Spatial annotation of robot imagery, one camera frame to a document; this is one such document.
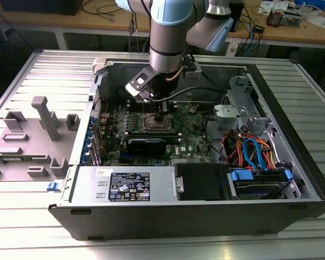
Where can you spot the small white camera box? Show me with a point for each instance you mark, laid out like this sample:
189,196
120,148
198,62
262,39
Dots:
192,73

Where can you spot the black graphics card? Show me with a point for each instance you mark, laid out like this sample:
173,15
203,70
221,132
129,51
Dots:
146,147

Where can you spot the blue plastic clip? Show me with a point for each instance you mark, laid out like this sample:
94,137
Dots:
53,186

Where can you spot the grey electronic device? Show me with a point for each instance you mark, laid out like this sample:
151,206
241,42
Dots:
292,19

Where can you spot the white camera black bracket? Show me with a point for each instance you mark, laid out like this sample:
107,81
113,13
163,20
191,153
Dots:
139,82

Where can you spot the silver metal drive cage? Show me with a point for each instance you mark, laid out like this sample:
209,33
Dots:
239,94

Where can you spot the blue expansion slot latch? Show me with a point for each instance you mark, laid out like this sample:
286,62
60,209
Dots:
86,145

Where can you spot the wooden desk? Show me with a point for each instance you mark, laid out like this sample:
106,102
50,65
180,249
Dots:
70,21

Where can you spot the white papers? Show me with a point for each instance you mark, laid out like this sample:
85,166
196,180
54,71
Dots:
322,21

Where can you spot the grey parts rack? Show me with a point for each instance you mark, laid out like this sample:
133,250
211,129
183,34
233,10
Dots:
29,147

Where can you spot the hard disk in blue carrier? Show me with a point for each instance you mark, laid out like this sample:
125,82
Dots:
260,187

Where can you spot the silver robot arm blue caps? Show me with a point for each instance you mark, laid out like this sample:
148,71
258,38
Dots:
166,43

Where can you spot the green motherboard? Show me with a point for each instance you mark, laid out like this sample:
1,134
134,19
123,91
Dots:
189,135

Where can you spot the finned heat sink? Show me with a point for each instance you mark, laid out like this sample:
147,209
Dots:
275,17

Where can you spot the square CPU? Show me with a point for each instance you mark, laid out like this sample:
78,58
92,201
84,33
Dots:
153,123

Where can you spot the black plastic shroud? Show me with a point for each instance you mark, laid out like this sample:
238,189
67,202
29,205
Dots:
203,182

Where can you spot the silver power supply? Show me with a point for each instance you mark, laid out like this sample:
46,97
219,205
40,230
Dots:
86,187

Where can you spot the white printed box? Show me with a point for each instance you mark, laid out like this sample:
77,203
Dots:
270,4

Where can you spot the coin battery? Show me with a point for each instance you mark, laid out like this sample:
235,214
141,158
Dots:
192,110

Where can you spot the black upright box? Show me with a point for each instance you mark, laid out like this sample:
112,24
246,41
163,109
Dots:
237,16

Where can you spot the CPU socket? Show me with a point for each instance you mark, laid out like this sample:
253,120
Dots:
145,114

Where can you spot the small black box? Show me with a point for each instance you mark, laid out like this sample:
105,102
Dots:
259,28

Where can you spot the large black equipment box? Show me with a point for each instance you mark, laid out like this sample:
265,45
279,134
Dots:
43,6

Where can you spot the black PC case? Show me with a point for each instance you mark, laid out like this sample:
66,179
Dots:
178,219

